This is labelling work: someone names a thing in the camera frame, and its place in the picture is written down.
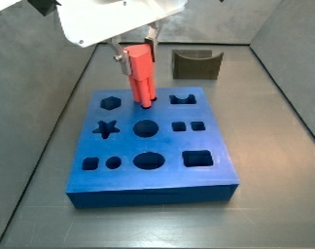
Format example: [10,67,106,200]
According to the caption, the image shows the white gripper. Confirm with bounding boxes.
[57,0,188,76]

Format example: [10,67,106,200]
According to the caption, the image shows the red three prong object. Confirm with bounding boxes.
[125,44,157,109]

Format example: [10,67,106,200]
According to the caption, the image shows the blue shape sorting board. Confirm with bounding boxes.
[68,88,240,208]

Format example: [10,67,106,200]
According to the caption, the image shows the black curved holder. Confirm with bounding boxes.
[172,50,224,80]

